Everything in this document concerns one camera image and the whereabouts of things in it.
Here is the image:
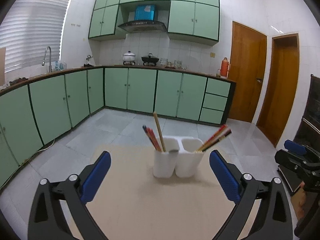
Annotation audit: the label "wooden door right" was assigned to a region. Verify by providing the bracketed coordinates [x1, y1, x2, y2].
[257, 34, 299, 146]

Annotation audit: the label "white double utensil holder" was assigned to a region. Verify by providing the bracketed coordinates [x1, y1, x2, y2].
[153, 136, 204, 178]

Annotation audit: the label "orange thermos flask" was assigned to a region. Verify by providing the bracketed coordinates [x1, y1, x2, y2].
[220, 57, 229, 78]

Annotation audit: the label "black chopstick with silver band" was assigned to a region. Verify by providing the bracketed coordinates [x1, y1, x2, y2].
[143, 125, 161, 151]

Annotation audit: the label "white enamel pot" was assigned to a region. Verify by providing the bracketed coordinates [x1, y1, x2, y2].
[123, 51, 136, 66]

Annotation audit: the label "blue box on hood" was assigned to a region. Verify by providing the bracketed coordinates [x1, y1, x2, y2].
[134, 4, 158, 21]

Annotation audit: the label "green lower kitchen cabinets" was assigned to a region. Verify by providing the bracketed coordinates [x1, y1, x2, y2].
[1, 67, 236, 184]

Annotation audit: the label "chrome sink faucet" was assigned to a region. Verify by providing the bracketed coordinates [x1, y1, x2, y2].
[41, 45, 53, 73]

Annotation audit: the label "red floral bamboo chopstick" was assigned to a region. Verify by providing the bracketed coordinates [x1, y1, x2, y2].
[197, 126, 230, 152]

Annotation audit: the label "black range hood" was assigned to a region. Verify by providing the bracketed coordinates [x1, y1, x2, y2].
[118, 20, 168, 33]

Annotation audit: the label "red-handled bamboo chopstick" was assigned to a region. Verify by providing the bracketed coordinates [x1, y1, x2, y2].
[146, 127, 162, 152]
[148, 128, 162, 152]

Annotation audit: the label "black wok with lid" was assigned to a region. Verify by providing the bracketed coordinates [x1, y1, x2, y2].
[142, 53, 159, 66]

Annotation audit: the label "wooden door left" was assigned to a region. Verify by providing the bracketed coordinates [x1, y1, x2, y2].
[228, 22, 267, 122]

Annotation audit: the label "thin red-end bamboo chopstick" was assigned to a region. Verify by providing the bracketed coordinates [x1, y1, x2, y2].
[196, 124, 228, 152]

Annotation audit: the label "person's right hand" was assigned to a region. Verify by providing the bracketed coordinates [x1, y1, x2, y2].
[297, 182, 306, 220]

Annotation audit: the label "wooden door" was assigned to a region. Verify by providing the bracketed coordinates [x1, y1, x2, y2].
[257, 34, 299, 146]
[228, 22, 267, 122]

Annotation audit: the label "cardboard box with scale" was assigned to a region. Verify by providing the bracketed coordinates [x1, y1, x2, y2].
[0, 47, 6, 86]

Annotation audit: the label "dark glass cabinet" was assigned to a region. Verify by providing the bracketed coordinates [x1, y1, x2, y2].
[294, 74, 320, 151]

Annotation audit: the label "white window blinds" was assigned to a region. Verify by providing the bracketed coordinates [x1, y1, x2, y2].
[1, 0, 71, 72]

